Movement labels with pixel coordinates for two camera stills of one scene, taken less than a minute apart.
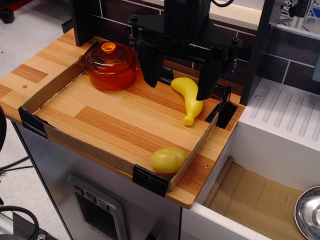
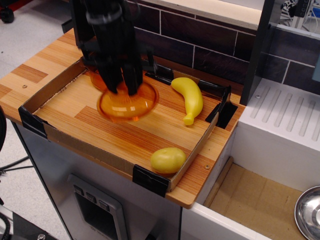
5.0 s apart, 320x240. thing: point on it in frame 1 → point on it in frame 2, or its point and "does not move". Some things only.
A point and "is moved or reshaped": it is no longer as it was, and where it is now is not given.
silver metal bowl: [307, 214] does not move
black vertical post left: [83, 11] does not move
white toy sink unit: [272, 156] does not move
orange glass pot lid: [110, 58] is moved or reshaped
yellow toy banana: [189, 91] does not move
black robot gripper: [185, 24] → [113, 25]
